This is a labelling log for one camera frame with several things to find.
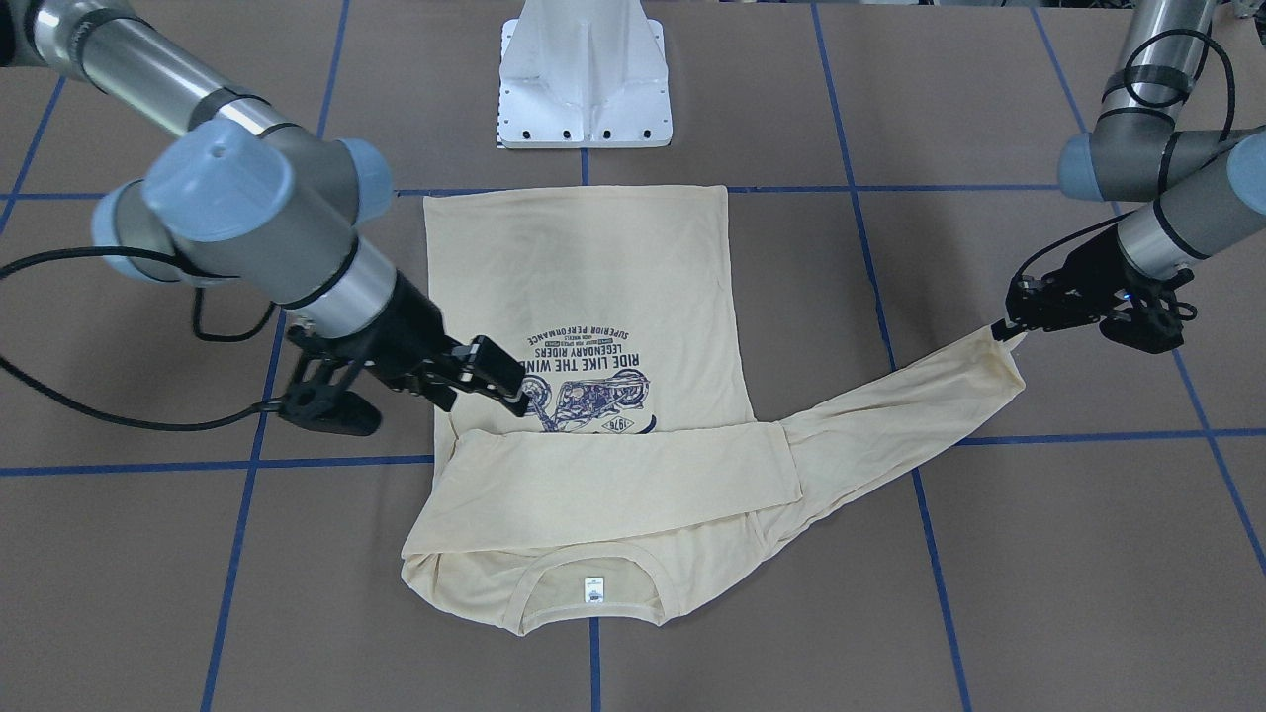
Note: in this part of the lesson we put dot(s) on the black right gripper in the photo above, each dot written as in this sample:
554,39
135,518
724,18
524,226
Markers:
408,332

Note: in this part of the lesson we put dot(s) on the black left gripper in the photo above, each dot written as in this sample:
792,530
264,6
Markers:
1086,287

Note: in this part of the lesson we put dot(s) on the cream long-sleeve graphic shirt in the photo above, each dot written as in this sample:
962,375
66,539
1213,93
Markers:
639,483

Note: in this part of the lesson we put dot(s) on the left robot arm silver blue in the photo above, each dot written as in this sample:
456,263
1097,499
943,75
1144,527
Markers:
1197,193

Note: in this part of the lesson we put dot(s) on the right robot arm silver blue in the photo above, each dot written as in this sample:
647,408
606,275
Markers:
245,194

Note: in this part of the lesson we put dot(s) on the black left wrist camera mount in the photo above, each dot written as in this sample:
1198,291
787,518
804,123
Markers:
1153,319

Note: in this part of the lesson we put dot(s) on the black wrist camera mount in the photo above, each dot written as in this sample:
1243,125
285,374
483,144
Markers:
318,396
1153,319

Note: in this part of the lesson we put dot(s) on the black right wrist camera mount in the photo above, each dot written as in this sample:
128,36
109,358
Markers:
318,396

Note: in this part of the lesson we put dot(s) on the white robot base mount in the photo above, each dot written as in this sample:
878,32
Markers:
583,74

